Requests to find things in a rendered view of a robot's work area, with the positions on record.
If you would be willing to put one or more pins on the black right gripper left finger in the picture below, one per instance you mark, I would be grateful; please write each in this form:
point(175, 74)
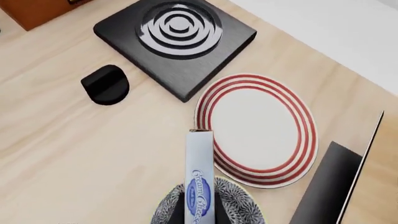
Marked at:
point(178, 207)

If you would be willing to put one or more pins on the round black stove knob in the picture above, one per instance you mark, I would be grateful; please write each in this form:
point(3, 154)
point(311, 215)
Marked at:
point(105, 85)

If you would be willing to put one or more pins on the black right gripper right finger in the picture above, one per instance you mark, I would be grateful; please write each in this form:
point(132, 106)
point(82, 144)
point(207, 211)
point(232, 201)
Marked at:
point(222, 210)

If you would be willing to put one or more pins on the flat black stove plate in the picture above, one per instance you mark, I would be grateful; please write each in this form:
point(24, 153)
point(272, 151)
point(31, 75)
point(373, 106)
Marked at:
point(186, 67)

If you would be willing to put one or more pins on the wooden cabinet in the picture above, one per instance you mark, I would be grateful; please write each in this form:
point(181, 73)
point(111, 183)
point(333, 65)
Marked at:
point(40, 11)

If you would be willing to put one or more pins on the white cream cheese box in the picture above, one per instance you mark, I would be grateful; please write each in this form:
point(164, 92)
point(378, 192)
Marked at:
point(199, 158)

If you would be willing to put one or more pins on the black-and-white patterned bowl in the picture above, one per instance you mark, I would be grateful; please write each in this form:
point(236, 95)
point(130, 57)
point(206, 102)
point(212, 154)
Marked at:
point(239, 200)

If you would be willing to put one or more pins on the white plate with red rings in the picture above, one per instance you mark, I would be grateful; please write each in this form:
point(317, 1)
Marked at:
point(261, 130)

